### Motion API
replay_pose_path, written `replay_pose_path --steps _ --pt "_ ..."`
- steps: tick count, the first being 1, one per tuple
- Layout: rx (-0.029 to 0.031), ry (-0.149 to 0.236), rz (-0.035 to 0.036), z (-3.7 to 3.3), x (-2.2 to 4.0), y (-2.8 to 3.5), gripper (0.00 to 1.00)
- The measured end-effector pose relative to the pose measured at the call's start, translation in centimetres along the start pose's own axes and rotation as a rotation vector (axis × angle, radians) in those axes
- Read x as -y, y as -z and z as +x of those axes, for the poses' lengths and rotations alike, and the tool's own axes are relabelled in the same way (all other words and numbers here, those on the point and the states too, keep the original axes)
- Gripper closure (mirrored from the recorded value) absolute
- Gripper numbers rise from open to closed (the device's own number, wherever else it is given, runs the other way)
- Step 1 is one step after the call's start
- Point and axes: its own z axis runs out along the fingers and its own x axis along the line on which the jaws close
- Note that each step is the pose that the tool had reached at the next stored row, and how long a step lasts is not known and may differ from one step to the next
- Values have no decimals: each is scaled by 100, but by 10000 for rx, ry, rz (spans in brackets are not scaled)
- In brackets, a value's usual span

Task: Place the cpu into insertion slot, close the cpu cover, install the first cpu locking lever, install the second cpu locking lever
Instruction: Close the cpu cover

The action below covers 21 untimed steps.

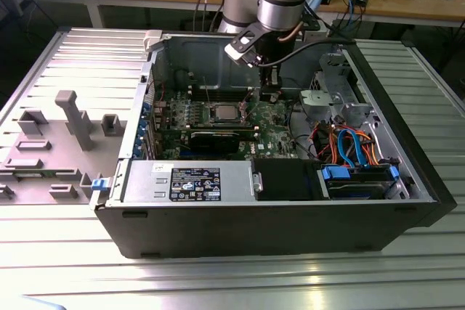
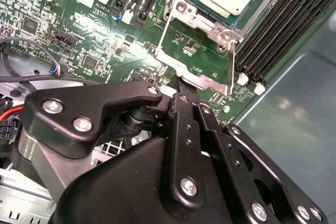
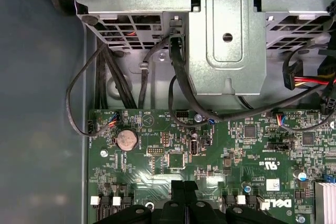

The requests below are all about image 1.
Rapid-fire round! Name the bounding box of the silver green CPU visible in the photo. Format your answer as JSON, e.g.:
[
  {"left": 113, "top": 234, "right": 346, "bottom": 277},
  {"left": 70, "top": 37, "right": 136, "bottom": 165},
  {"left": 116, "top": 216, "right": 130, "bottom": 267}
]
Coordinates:
[{"left": 214, "top": 104, "right": 240, "bottom": 121}]

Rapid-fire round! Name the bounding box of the CPU socket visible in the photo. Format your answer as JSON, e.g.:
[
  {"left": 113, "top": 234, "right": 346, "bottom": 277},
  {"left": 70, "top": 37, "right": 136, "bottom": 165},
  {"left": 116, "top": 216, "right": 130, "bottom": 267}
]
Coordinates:
[{"left": 202, "top": 101, "right": 252, "bottom": 125}]

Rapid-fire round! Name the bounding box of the black plastic cover box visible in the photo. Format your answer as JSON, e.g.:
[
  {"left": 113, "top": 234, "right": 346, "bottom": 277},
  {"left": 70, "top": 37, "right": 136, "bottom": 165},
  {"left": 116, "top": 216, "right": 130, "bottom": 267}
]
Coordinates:
[{"left": 251, "top": 159, "right": 323, "bottom": 202}]

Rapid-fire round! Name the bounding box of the grey metal drive cage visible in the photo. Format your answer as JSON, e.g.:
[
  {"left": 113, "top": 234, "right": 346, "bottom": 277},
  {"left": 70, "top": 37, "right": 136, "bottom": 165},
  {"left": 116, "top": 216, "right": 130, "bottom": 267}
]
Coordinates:
[{"left": 298, "top": 52, "right": 382, "bottom": 133}]

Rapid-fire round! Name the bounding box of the green motherboard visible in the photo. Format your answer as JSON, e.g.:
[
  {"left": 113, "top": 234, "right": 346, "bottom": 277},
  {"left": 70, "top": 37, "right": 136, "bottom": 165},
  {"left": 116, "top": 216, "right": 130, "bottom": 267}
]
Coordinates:
[{"left": 152, "top": 86, "right": 302, "bottom": 161}]

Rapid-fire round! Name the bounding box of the black graphics card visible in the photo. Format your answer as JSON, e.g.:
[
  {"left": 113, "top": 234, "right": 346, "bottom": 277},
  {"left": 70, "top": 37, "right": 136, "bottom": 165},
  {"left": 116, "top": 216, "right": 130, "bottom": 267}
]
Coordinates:
[{"left": 188, "top": 129, "right": 240, "bottom": 155}]

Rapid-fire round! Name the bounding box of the pale grey case latch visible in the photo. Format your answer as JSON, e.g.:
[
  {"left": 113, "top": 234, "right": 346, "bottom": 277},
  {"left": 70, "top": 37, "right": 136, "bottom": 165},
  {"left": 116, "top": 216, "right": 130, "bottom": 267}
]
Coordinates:
[{"left": 142, "top": 29, "right": 163, "bottom": 54}]

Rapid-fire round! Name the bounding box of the hard disk blue carrier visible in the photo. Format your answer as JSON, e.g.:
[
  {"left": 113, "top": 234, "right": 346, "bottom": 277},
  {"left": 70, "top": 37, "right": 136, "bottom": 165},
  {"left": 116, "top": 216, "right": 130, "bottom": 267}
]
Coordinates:
[{"left": 319, "top": 164, "right": 400, "bottom": 200}]

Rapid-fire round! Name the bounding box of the black PC case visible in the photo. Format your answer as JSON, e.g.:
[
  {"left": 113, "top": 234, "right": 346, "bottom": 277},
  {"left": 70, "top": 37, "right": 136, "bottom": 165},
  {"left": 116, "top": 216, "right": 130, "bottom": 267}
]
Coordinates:
[{"left": 89, "top": 28, "right": 458, "bottom": 260}]

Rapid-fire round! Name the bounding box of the silver power supply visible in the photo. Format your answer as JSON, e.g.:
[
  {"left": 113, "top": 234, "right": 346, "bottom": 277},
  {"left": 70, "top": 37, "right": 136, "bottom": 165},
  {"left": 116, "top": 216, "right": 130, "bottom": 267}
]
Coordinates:
[{"left": 122, "top": 160, "right": 255, "bottom": 204}]

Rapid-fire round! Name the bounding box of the grey parts rack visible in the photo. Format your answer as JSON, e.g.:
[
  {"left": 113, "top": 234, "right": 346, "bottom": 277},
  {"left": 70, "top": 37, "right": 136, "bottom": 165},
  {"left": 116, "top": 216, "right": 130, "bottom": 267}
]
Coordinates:
[{"left": 0, "top": 90, "right": 128, "bottom": 206}]

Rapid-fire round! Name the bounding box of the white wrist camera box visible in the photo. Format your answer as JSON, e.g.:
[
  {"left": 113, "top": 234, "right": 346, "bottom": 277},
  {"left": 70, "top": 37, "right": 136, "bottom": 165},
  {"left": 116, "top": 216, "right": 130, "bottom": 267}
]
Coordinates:
[{"left": 224, "top": 36, "right": 256, "bottom": 68}]

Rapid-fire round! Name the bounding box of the black camera cable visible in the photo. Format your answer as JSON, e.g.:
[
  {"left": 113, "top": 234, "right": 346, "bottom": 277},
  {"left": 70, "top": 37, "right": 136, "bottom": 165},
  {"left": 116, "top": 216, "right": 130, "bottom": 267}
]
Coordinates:
[{"left": 259, "top": 38, "right": 352, "bottom": 68}]

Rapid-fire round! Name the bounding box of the blue flat wire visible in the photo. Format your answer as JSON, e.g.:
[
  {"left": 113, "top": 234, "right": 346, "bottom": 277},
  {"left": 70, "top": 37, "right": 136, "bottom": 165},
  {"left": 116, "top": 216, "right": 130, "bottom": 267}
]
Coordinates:
[{"left": 336, "top": 126, "right": 371, "bottom": 169}]

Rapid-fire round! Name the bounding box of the orange wire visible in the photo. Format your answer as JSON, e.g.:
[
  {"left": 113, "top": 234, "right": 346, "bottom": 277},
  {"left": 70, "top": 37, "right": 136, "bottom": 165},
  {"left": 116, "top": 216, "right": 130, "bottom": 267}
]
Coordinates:
[{"left": 312, "top": 123, "right": 381, "bottom": 166}]

